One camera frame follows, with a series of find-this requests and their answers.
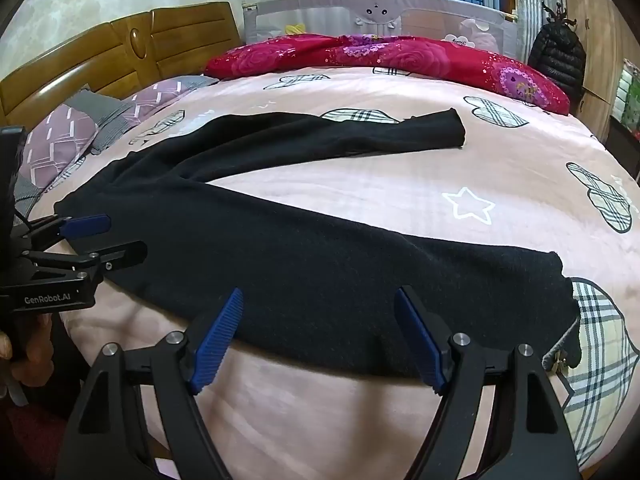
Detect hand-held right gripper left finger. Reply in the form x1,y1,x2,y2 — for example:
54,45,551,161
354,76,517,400
54,287,246,480

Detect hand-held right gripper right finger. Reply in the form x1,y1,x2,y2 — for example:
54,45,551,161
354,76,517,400
394,285,583,480

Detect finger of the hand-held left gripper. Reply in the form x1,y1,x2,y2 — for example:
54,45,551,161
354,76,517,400
22,241,148,282
20,214,112,251

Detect black pants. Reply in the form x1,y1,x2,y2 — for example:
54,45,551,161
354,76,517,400
52,108,583,378

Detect person's left hand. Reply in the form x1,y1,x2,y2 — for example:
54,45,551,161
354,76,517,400
0,312,55,388

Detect purple patterned pillow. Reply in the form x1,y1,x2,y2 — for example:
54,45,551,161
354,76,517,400
17,104,98,196
120,80,196,126

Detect pink heart-print bed sheet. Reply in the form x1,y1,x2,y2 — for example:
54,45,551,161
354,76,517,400
27,67,640,480

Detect wooden headboard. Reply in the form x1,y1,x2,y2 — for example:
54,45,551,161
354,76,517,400
0,1,246,133

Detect dark cabinet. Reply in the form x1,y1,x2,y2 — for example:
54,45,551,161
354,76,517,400
606,115,640,181

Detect red floral quilt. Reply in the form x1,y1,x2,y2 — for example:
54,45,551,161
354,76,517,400
205,33,571,117

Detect black puffer jacket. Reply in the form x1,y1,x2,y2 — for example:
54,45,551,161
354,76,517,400
527,2,587,111

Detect stack of green-white packets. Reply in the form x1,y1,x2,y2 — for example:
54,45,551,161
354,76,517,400
612,57,640,128

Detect patterned curtain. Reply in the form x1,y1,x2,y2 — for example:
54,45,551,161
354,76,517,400
514,0,547,63

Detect wooden wardrobe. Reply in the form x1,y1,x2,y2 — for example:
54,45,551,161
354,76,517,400
560,0,632,142

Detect grey bed guard rail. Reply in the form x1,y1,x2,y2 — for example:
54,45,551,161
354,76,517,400
242,0,521,61

